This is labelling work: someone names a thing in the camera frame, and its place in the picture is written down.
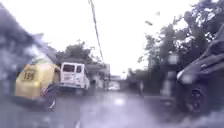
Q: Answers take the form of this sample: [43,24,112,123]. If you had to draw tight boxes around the trees behind van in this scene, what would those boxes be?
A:
[54,41,101,66]

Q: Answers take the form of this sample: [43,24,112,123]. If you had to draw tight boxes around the low building with roof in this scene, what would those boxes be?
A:
[0,3,59,98]

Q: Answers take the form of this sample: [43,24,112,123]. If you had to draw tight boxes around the overhead wires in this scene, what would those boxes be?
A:
[87,0,105,63]

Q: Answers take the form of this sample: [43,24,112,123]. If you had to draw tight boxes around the wet grey asphalt road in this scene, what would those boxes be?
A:
[0,88,224,128]

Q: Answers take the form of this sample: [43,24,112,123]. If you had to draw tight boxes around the white van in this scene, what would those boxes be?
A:
[59,61,91,93]

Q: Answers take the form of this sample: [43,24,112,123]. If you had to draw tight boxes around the tall dark trees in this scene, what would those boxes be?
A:
[138,0,224,94]

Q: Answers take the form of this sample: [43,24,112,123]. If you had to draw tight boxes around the dark vehicle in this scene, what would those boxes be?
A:
[174,24,224,118]

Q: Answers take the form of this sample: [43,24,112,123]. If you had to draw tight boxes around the yellow three-wheeled vehicle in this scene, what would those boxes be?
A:
[14,63,62,111]

